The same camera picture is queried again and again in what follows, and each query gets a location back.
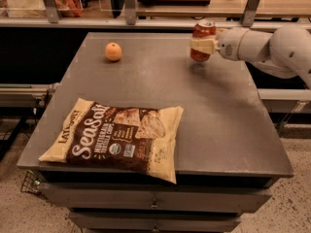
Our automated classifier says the orange snack bag background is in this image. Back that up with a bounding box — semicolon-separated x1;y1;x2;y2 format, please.
54;0;82;17

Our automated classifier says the grey drawer cabinet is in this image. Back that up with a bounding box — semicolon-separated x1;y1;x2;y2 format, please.
18;33;294;233

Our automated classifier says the red coke can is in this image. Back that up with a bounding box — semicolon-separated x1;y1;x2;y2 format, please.
190;20;216;62

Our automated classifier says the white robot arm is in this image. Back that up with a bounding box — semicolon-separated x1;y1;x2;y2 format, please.
190;23;311;88

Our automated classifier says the wire basket on floor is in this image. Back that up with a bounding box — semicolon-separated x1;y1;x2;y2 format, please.
20;171;42;196

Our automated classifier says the orange fruit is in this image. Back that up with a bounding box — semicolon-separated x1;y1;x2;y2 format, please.
105;42;122;61

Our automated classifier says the metal counter rail frame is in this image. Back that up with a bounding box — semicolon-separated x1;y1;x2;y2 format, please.
0;0;311;31

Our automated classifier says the sea salt tortilla chips bag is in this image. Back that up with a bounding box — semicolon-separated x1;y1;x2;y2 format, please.
39;98;183;183

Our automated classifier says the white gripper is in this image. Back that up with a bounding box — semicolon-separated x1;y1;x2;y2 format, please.
190;28;249;61

